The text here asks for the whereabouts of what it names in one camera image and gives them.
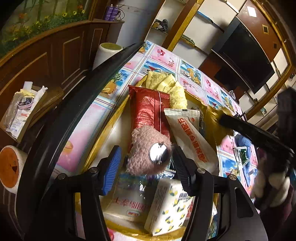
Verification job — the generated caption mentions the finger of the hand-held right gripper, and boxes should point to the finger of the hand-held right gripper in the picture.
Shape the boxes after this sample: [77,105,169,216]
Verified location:
[218,114,295,161]

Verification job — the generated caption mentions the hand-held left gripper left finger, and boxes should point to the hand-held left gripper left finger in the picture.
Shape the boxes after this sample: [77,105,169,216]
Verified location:
[25,145,122,241]

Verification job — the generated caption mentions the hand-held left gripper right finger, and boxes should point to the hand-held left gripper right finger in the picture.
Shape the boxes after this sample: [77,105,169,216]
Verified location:
[172,145,269,241]

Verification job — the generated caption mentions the white packet with red print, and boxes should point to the white packet with red print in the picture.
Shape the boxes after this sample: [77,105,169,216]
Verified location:
[164,108,220,175]

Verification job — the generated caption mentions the pink fuzzy plush item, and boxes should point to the pink fuzzy plush item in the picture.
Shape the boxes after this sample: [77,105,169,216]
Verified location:
[127,126,173,175]

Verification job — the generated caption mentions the lemon print tissue pack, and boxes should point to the lemon print tissue pack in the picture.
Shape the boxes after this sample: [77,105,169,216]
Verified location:
[144,178,194,236]

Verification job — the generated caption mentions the gold cardboard box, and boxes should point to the gold cardboard box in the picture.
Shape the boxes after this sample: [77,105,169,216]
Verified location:
[76,76,234,241]

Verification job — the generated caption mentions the person's right hand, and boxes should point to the person's right hand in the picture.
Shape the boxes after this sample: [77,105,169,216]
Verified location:
[250,168,291,207]

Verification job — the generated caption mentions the blue towel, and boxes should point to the blue towel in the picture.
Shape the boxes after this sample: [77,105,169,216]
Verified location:
[235,136,258,188]

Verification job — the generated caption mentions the green and white packet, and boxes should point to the green and white packet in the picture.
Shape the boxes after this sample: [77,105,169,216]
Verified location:
[234,147,250,166]

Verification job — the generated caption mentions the clear packet white contents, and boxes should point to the clear packet white contents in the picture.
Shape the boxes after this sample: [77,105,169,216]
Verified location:
[103,173,162,223]

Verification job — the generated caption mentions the brown speckled fuzzy item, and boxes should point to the brown speckled fuzzy item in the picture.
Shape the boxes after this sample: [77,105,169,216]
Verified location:
[190,106,206,135]

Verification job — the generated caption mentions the red foil packet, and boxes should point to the red foil packet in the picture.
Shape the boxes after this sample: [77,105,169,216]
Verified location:
[128,85,172,149]

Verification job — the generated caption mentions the black television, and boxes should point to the black television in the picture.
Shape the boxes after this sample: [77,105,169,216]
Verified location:
[211,16,282,95]

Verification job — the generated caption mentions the yellow towel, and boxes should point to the yellow towel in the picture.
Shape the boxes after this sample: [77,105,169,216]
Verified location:
[145,71,188,110]

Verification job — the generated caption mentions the white roll orange end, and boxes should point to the white roll orange end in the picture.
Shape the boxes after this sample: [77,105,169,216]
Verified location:
[0,145,29,195]

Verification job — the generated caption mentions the cardboard box of sundries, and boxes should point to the cardboard box of sundries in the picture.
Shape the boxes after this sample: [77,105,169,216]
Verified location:
[0,81,49,143]

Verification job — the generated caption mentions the cream cylinder roll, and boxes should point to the cream cylinder roll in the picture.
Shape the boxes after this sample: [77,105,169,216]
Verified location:
[93,43,123,70]

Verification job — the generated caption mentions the wooden cabinet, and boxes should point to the wooden cabinet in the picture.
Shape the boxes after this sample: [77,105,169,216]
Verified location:
[0,20,126,149]

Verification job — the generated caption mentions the dark item on shelf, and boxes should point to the dark item on shelf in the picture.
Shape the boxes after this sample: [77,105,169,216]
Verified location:
[151,19,168,32]

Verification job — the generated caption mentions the yellow framed wall shelf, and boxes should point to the yellow framed wall shelf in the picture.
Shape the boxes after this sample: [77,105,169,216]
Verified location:
[150,0,232,56]

